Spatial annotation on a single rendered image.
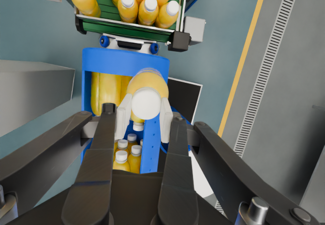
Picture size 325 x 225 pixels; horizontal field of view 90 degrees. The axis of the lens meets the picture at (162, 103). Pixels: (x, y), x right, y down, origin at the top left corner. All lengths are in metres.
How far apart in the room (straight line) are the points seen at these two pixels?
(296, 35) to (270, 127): 1.13
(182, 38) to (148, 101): 0.54
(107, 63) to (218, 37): 1.60
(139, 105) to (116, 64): 0.26
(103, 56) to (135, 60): 0.08
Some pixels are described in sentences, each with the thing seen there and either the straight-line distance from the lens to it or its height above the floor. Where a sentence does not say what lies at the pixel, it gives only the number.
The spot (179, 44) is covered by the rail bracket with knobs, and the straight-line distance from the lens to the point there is 0.71.
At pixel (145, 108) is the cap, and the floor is 1.48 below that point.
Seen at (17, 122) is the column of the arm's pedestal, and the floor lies 0.78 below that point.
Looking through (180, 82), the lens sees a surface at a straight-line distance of 1.61.
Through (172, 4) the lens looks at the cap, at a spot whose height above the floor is 1.11.
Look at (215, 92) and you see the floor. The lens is 1.94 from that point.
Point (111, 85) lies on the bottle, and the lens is 0.54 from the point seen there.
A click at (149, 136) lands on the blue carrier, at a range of 0.52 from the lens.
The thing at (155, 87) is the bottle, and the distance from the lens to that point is 0.24.
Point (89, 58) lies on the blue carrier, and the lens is 0.50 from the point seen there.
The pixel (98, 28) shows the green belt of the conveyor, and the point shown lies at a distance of 0.82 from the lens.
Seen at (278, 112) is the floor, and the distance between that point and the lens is 2.53.
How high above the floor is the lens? 1.68
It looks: 74 degrees down
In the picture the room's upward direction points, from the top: 139 degrees clockwise
